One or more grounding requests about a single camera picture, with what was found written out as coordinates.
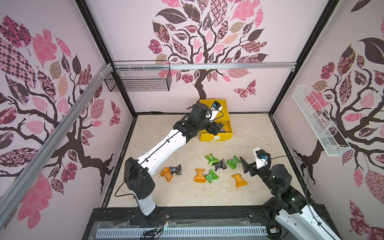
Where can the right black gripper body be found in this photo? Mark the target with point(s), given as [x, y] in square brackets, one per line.
[252, 168]

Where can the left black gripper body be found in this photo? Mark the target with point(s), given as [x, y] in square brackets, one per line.
[210, 127]

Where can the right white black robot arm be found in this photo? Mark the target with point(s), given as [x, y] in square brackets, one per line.
[287, 206]

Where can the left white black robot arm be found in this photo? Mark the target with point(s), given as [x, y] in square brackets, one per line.
[138, 172]

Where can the orange cookie packet right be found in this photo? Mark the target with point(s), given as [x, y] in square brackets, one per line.
[240, 182]

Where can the orange cookie packet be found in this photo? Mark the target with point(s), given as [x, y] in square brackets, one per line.
[200, 178]
[167, 173]
[240, 182]

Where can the green cookie packet right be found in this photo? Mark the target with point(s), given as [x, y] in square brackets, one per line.
[232, 163]

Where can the green cookie packet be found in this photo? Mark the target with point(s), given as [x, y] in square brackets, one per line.
[211, 176]
[211, 159]
[232, 163]

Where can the green cookie packet upper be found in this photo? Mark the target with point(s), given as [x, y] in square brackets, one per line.
[211, 159]

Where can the green cookie packet centre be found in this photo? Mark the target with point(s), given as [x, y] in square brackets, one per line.
[211, 176]

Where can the orange cookie packet centre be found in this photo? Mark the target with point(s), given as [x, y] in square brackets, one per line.
[200, 178]

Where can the orange cookie packet left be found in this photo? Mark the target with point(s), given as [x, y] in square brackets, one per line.
[167, 173]

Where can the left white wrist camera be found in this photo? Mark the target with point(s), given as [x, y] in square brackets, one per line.
[216, 111]

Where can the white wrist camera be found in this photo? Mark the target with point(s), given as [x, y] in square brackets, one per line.
[216, 111]
[263, 159]

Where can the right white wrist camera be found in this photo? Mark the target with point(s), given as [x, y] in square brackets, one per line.
[263, 159]

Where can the white slotted cable duct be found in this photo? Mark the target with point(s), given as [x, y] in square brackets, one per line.
[181, 232]

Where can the black wire basket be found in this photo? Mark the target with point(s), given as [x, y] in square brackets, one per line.
[140, 76]

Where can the white wire shelf basket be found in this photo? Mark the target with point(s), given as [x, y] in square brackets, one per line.
[313, 106]

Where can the aluminium rail back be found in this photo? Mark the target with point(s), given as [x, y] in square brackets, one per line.
[204, 65]

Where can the aluminium rail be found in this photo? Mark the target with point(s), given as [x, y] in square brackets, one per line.
[204, 65]
[29, 174]

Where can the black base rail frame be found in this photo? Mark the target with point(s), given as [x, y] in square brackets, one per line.
[260, 214]

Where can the aluminium rail left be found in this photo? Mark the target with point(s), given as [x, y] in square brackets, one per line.
[29, 174]

